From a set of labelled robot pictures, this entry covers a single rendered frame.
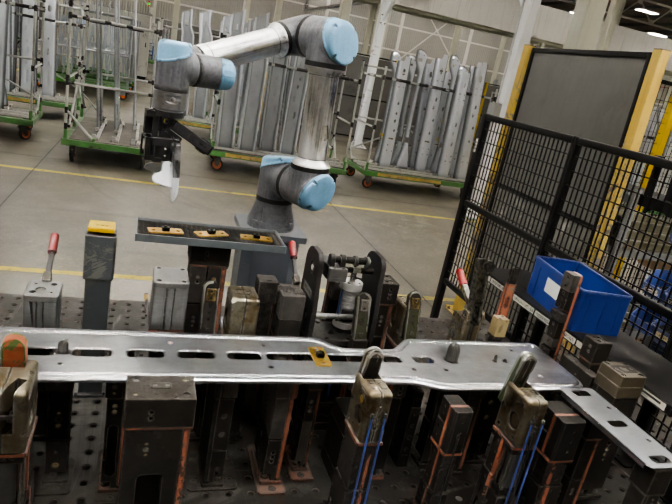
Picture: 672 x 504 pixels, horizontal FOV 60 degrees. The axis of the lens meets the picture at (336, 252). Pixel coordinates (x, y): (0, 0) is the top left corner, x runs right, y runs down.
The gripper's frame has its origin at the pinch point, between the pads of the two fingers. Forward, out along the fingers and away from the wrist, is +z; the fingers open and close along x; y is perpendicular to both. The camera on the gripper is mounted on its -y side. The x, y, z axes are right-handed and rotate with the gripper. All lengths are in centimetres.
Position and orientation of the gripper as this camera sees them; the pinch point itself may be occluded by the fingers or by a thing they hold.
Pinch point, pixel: (169, 194)
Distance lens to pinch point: 148.4
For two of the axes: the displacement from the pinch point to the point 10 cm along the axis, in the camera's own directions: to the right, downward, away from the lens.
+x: 4.2, 3.5, -8.4
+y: -8.9, -0.3, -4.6
